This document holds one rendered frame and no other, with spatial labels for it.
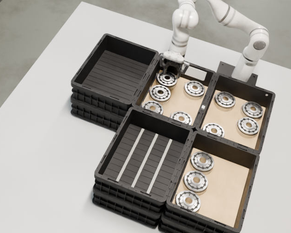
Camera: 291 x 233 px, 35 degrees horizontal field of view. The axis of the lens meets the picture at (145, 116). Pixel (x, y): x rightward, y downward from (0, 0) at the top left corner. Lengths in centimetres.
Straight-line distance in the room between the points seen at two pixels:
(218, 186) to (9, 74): 198
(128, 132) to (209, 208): 49
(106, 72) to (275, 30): 231
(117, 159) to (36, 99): 59
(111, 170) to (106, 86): 48
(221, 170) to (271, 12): 269
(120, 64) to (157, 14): 179
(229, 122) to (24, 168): 97
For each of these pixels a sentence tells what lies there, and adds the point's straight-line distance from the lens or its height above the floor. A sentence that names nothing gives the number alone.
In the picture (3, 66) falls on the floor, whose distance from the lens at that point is 355.
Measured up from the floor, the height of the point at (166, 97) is 86.
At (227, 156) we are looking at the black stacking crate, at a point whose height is 85.
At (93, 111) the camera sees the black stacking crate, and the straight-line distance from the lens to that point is 219.
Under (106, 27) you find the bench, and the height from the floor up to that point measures 70.
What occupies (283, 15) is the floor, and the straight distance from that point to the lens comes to 454.
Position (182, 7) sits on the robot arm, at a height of 132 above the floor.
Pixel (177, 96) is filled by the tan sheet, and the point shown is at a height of 83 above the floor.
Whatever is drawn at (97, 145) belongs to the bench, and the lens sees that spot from 218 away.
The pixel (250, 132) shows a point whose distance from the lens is 219.
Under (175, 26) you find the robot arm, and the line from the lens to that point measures 190.
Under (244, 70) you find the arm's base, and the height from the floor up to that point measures 87.
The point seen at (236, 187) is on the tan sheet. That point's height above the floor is 83.
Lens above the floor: 246
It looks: 49 degrees down
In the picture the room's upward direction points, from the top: 12 degrees clockwise
